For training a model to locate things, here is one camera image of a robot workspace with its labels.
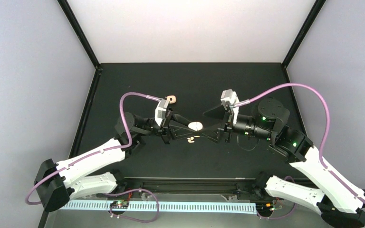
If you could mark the right black frame post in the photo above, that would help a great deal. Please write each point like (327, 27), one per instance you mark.
(306, 26)

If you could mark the left black frame post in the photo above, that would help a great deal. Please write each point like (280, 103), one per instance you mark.
(68, 12)

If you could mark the pink earbuds charging case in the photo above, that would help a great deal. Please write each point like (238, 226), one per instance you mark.
(171, 99)

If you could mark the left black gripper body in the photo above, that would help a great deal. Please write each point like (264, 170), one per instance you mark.
(165, 133)

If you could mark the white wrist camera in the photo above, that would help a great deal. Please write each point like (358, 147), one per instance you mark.
(229, 99)
(160, 111)

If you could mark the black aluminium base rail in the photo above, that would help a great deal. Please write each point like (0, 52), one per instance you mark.
(241, 188)

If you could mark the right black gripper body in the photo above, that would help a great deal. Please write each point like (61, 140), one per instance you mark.
(225, 124)

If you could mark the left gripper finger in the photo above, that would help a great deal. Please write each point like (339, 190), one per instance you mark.
(180, 119)
(182, 132)

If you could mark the small green circuit board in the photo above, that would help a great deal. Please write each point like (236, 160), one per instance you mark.
(119, 204)

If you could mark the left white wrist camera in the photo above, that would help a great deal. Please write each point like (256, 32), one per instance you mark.
(160, 111)

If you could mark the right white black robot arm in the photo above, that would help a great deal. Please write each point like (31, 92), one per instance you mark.
(337, 201)

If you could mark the right base circuit board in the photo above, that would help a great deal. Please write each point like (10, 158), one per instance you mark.
(267, 207)

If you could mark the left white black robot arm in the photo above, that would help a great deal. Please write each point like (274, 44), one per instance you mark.
(57, 183)

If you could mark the black frame post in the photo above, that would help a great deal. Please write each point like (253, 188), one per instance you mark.
(68, 12)
(306, 26)

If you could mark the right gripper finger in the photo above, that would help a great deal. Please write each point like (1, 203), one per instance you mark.
(213, 133)
(217, 112)

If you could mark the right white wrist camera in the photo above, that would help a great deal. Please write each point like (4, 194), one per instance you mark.
(229, 99)

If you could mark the white slotted cable duct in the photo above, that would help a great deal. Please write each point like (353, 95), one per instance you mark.
(165, 206)

